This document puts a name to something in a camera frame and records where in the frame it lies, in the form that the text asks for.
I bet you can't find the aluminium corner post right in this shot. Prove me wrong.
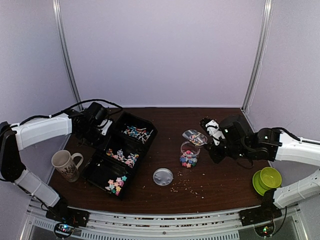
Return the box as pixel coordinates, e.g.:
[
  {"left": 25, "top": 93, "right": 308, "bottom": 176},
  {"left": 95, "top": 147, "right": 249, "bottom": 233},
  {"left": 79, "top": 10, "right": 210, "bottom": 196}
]
[{"left": 241, "top": 0, "right": 273, "bottom": 114}]

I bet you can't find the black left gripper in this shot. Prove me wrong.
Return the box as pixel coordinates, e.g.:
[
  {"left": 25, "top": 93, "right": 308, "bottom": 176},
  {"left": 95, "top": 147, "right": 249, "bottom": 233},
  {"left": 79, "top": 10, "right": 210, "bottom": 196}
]
[{"left": 78, "top": 124, "right": 112, "bottom": 151}]

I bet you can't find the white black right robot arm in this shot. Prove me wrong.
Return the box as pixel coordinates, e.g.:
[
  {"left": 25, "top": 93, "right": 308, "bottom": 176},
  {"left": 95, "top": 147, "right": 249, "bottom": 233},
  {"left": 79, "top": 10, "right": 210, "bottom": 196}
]
[{"left": 200, "top": 115, "right": 320, "bottom": 221}]

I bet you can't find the aluminium corner post left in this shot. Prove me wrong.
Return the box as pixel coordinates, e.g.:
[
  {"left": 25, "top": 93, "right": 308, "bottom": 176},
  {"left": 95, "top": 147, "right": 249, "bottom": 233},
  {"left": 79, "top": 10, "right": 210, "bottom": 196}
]
[{"left": 52, "top": 0, "right": 83, "bottom": 110}]

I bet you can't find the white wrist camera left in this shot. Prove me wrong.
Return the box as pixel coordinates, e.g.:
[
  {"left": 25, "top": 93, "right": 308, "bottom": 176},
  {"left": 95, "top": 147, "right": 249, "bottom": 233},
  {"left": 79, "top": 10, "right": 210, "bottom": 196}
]
[{"left": 98, "top": 119, "right": 114, "bottom": 136}]

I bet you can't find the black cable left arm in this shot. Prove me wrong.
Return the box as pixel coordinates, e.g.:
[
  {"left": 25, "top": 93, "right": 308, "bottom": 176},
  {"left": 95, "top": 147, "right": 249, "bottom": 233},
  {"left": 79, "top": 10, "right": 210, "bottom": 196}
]
[{"left": 14, "top": 98, "right": 124, "bottom": 126}]

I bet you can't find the clear plastic jar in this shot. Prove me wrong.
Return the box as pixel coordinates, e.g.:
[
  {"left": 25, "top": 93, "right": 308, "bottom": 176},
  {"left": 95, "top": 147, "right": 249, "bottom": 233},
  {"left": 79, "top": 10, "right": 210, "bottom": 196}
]
[{"left": 179, "top": 141, "right": 201, "bottom": 168}]

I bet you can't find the silver metal jar lid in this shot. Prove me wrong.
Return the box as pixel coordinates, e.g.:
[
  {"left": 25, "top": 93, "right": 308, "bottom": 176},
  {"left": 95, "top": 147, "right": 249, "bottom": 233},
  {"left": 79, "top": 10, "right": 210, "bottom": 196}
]
[{"left": 152, "top": 168, "right": 174, "bottom": 186}]

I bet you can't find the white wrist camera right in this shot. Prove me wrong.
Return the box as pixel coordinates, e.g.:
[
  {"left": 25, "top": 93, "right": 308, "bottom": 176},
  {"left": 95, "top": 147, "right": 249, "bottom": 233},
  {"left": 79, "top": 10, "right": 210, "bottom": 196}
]
[{"left": 199, "top": 117, "right": 225, "bottom": 146}]

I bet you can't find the black three-compartment candy tray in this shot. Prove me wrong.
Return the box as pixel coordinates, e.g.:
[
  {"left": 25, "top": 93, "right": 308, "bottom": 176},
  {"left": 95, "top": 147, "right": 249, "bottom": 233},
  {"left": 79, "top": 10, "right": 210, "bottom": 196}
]
[{"left": 82, "top": 112, "right": 158, "bottom": 199}]

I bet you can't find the aluminium corner post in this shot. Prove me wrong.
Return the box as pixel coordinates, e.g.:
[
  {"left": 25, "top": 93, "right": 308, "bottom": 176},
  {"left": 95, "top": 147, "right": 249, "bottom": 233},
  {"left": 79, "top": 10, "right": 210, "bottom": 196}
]
[
  {"left": 241, "top": 0, "right": 273, "bottom": 114},
  {"left": 52, "top": 0, "right": 83, "bottom": 110}
]

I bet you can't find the green saucer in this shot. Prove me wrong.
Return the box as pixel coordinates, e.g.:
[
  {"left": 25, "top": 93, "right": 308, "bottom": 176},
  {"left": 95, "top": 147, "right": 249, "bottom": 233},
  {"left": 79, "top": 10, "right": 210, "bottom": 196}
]
[{"left": 252, "top": 170, "right": 272, "bottom": 196}]

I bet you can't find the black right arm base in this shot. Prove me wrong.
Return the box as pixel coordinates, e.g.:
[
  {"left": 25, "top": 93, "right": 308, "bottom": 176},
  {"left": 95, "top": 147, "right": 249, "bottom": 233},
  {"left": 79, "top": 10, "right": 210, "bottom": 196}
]
[{"left": 239, "top": 189, "right": 282, "bottom": 239}]

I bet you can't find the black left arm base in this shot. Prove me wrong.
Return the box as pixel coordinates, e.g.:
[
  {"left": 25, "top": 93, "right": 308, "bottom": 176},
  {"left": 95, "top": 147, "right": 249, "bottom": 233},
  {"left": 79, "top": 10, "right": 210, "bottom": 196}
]
[{"left": 41, "top": 196, "right": 90, "bottom": 240}]

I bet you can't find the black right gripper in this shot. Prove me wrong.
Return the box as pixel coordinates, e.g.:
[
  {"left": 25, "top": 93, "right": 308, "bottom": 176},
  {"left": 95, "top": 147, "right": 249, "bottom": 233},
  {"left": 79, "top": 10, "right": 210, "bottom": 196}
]
[{"left": 204, "top": 139, "right": 251, "bottom": 164}]

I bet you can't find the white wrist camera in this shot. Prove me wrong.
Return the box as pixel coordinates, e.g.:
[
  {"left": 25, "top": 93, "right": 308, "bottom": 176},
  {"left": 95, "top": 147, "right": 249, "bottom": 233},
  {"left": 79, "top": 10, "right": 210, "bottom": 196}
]
[
  {"left": 199, "top": 117, "right": 225, "bottom": 146},
  {"left": 98, "top": 119, "right": 114, "bottom": 136}
]

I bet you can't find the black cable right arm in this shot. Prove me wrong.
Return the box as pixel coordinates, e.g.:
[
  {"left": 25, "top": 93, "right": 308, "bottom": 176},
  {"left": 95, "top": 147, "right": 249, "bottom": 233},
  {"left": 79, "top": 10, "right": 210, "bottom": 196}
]
[{"left": 234, "top": 127, "right": 320, "bottom": 170}]

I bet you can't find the beige patterned ceramic mug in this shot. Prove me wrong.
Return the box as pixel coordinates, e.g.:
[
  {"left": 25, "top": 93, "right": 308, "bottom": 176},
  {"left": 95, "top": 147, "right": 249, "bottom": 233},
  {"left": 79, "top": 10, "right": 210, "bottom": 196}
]
[{"left": 51, "top": 150, "right": 84, "bottom": 183}]

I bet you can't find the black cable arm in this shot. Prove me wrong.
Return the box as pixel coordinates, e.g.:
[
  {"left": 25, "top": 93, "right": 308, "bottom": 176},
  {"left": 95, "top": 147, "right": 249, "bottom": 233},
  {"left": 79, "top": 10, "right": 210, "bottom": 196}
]
[
  {"left": 234, "top": 127, "right": 320, "bottom": 170},
  {"left": 14, "top": 98, "right": 124, "bottom": 126}
]

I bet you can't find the green bowl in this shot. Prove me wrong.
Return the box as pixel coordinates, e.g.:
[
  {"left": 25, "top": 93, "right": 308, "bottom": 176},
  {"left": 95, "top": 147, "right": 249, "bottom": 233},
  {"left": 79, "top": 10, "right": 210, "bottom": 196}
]
[{"left": 258, "top": 167, "right": 282, "bottom": 190}]

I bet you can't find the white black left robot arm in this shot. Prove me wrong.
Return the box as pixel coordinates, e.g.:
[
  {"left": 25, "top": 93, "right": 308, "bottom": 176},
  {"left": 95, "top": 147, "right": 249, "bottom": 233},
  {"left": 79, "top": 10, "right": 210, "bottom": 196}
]
[{"left": 0, "top": 102, "right": 112, "bottom": 222}]

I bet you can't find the silver metal scoop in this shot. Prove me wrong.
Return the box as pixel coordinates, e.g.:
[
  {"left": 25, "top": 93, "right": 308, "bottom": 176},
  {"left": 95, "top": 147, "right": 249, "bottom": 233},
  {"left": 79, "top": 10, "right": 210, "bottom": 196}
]
[{"left": 182, "top": 129, "right": 208, "bottom": 147}]

